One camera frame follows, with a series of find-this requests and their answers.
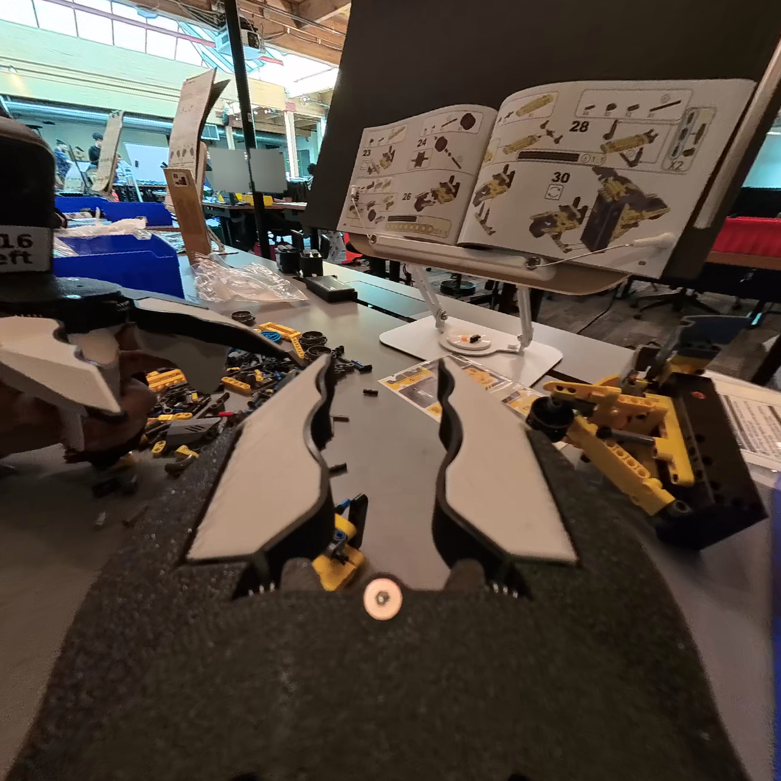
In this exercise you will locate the person's left hand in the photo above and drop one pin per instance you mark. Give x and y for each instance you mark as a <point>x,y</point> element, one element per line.
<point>137,396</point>

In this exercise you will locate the red bin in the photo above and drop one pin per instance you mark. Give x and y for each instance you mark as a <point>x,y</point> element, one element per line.
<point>747,238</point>

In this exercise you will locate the narrow cardboard piece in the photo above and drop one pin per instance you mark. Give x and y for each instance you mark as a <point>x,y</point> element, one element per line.
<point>108,152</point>

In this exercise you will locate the tall cardboard piece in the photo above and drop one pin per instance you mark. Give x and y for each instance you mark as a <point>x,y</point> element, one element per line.
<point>192,158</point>

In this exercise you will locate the yellow sticker sheet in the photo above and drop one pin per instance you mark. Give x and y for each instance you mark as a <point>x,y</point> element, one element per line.
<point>415,387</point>

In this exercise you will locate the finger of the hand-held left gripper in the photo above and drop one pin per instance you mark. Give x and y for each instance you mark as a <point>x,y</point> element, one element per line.
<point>183,338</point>
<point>42,357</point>

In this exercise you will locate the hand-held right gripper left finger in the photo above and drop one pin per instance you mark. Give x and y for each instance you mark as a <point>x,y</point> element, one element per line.
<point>262,476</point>

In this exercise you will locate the small yellow toy brick assembly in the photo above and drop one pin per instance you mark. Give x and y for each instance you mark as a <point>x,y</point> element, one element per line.
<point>335,561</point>

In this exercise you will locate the printed paper sheet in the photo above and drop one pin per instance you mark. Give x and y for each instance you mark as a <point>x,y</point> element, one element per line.
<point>753,421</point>

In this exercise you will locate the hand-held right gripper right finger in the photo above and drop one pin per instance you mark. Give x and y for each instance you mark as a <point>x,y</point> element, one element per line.
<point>506,482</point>

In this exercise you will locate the flat black power adapter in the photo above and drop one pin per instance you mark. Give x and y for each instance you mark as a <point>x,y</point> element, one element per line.
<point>329,288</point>

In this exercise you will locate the black metal pole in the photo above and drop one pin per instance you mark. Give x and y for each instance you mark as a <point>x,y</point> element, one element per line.
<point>247,122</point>

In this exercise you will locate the large yellow black toy model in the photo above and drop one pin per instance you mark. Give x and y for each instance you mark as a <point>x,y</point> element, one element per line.
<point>634,427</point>

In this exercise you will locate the pile of toy building pieces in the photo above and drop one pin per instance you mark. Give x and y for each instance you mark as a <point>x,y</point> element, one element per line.
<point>183,421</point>

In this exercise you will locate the blue plastic bin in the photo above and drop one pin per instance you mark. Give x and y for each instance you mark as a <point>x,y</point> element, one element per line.
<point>122,262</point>
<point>134,210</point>

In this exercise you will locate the black charger block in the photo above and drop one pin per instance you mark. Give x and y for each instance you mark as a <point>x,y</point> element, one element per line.
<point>287,259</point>
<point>311,262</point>

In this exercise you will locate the person's left forearm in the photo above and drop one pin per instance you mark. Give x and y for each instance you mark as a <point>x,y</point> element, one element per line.
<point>30,427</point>

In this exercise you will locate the black and white book stand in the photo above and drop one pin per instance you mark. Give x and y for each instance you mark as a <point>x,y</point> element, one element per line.
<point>421,341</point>

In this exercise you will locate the clear plastic bag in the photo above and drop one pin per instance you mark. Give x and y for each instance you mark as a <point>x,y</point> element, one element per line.
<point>244,280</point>

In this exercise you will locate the open instruction booklet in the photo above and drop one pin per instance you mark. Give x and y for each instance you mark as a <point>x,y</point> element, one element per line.
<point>549,183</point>

